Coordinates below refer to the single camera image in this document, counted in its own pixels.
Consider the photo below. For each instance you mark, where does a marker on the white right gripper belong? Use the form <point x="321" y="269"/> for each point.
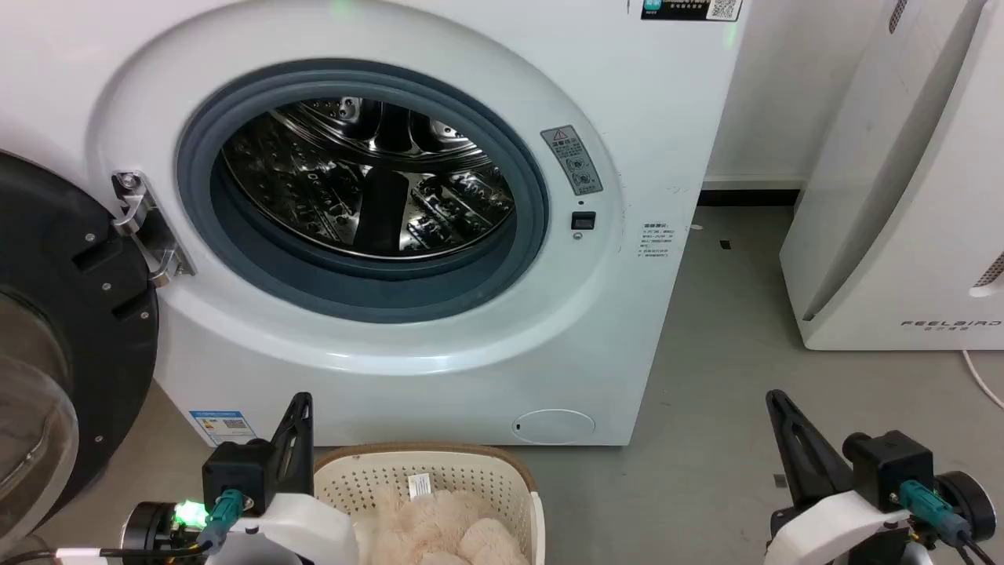
<point x="839" y="526"/>

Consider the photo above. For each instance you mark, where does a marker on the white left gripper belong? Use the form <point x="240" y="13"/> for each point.
<point x="314" y="526"/>

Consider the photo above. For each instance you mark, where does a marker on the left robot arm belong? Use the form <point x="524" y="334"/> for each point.
<point x="147" y="532"/>

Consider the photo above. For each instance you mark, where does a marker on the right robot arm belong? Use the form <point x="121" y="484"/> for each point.
<point x="976" y="498"/>

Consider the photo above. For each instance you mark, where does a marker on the cream fluffy plush toy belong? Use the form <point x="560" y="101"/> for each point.
<point x="439" y="534"/>

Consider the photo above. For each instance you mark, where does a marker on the black round washer door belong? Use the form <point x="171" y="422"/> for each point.
<point x="86" y="329"/>

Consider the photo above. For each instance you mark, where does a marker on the stainless steel washing machine drum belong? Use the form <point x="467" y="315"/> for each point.
<point x="314" y="188"/>

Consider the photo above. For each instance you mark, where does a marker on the cream perforated laundry basket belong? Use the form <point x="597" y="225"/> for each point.
<point x="369" y="475"/>

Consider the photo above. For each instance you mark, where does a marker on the blue energy label sticker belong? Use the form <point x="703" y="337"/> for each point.
<point x="222" y="428"/>

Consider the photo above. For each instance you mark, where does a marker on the grey rubber door gasket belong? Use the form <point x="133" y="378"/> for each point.
<point x="471" y="292"/>

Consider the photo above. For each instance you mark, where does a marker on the oval white filter cover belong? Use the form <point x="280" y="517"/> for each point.
<point x="554" y="426"/>

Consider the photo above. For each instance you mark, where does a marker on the black baseboard strip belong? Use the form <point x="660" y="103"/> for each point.
<point x="749" y="198"/>

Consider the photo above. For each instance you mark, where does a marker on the silver metal door hinge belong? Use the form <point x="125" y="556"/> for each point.
<point x="145" y="227"/>

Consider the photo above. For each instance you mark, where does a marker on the white air purifier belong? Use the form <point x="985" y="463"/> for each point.
<point x="925" y="196"/>

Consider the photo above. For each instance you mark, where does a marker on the grey warning sticker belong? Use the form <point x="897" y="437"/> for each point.
<point x="572" y="161"/>

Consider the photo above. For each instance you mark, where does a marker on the white front-load washing machine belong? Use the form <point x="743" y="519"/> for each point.
<point x="635" y="118"/>

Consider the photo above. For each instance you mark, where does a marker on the dark QR code sticker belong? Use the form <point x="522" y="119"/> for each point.
<point x="682" y="8"/>

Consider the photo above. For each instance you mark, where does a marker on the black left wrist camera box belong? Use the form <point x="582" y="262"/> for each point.
<point x="235" y="471"/>

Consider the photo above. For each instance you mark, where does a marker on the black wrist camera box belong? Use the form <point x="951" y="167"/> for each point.
<point x="890" y="467"/>
<point x="235" y="471"/>

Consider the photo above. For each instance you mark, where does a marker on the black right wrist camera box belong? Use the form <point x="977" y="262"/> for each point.
<point x="890" y="467"/>

